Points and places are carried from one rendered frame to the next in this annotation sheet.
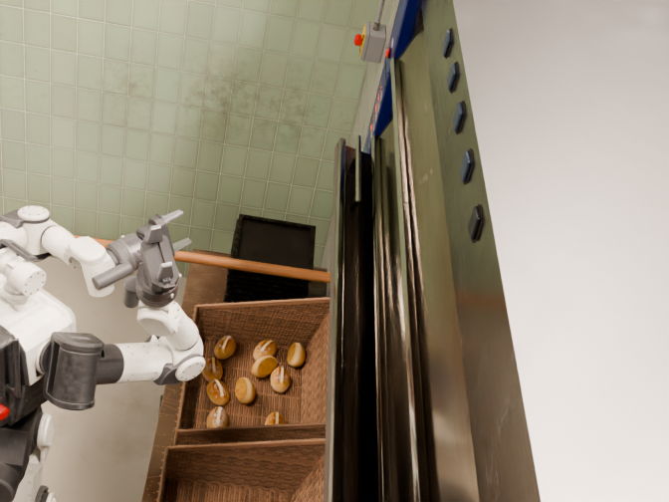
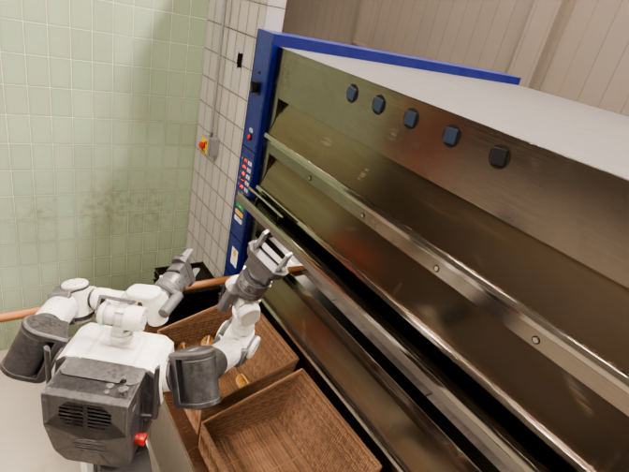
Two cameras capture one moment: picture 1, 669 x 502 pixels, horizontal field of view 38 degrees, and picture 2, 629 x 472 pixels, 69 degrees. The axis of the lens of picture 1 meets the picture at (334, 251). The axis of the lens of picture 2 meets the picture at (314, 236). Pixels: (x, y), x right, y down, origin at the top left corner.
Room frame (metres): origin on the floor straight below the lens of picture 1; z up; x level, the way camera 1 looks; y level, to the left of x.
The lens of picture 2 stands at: (0.54, 0.80, 2.29)
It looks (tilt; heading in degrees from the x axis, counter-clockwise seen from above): 26 degrees down; 328
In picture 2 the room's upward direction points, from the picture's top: 13 degrees clockwise
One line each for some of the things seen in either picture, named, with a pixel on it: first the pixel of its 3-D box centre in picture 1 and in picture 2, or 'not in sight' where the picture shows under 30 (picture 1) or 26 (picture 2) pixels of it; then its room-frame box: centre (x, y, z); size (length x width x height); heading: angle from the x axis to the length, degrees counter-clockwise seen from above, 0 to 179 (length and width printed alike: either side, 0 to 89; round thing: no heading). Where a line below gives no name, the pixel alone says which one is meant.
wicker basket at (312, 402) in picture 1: (260, 376); (224, 355); (2.15, 0.14, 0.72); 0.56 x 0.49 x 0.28; 9
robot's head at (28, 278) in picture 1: (18, 275); (124, 319); (1.56, 0.67, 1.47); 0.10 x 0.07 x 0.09; 62
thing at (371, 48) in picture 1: (371, 42); (210, 145); (3.09, 0.04, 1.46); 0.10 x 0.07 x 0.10; 7
